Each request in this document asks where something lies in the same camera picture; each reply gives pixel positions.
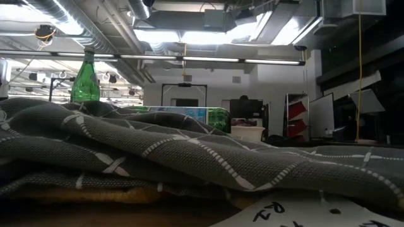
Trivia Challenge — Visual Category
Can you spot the grey checked kitchen cloth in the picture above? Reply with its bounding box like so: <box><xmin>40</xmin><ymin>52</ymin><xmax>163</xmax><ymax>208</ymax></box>
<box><xmin>0</xmin><ymin>97</ymin><xmax>404</xmax><ymax>212</ymax></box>

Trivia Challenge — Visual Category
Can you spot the green glass water bottle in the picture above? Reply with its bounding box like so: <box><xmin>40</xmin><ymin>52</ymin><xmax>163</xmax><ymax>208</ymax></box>
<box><xmin>69</xmin><ymin>46</ymin><xmax>102</xmax><ymax>103</ymax></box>
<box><xmin>124</xmin><ymin>105</ymin><xmax>232</xmax><ymax>134</ymax></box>

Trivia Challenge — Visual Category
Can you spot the black monitor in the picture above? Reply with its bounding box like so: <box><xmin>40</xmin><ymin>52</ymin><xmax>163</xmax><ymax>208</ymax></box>
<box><xmin>229</xmin><ymin>98</ymin><xmax>264</xmax><ymax>120</ymax></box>

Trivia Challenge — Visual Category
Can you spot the long ceiling light bar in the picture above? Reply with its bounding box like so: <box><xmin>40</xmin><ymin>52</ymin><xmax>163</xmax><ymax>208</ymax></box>
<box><xmin>0</xmin><ymin>50</ymin><xmax>306</xmax><ymax>66</ymax></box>

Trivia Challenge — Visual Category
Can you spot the bright ceiling light panel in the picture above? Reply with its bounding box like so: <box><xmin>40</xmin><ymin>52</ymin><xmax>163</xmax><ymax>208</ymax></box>
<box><xmin>132</xmin><ymin>18</ymin><xmax>316</xmax><ymax>45</ymax></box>

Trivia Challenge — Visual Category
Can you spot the grey ceiling unit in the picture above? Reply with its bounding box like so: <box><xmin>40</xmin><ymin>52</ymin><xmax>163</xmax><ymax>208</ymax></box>
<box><xmin>203</xmin><ymin>8</ymin><xmax>228</xmax><ymax>32</ymax></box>

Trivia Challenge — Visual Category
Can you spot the red storage shelf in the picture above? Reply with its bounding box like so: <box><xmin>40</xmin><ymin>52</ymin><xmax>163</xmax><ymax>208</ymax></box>
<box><xmin>285</xmin><ymin>92</ymin><xmax>309</xmax><ymax>143</ymax></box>

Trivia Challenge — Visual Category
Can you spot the whiteboard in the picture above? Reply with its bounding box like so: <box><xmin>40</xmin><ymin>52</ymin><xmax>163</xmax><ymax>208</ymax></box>
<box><xmin>308</xmin><ymin>92</ymin><xmax>335</xmax><ymax>139</ymax></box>

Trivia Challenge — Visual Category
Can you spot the white handwritten paper label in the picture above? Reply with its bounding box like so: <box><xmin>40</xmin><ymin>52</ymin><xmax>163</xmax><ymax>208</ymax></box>
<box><xmin>210</xmin><ymin>198</ymin><xmax>404</xmax><ymax>227</ymax></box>

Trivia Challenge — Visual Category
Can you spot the black stand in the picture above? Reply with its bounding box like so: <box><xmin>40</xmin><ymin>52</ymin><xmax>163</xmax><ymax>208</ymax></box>
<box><xmin>48</xmin><ymin>76</ymin><xmax>77</xmax><ymax>102</ymax></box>

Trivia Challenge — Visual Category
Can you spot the white angled panel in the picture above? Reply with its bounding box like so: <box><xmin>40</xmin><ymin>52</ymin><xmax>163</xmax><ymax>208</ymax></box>
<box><xmin>348</xmin><ymin>88</ymin><xmax>386</xmax><ymax>115</ymax></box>

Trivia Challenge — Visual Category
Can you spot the white object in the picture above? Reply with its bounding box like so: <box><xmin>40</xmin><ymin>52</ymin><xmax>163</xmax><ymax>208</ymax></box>
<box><xmin>0</xmin><ymin>57</ymin><xmax>13</xmax><ymax>99</ymax></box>

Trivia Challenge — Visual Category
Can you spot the black gate frame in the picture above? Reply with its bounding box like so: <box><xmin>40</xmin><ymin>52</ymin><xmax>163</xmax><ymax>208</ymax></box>
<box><xmin>160</xmin><ymin>83</ymin><xmax>208</xmax><ymax>108</ymax></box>

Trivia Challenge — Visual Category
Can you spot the round silver duct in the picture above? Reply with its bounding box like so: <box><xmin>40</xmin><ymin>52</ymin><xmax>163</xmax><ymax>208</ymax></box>
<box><xmin>126</xmin><ymin>0</ymin><xmax>152</xmax><ymax>20</ymax></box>

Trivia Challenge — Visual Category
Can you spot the large silver ventilation duct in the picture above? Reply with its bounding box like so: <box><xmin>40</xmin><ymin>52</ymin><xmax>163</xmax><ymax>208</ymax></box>
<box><xmin>18</xmin><ymin>0</ymin><xmax>146</xmax><ymax>86</ymax></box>

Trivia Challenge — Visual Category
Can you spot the black hanging cable reel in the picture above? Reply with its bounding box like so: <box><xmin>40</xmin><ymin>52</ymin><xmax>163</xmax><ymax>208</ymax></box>
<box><xmin>33</xmin><ymin>24</ymin><xmax>58</xmax><ymax>44</ymax></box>

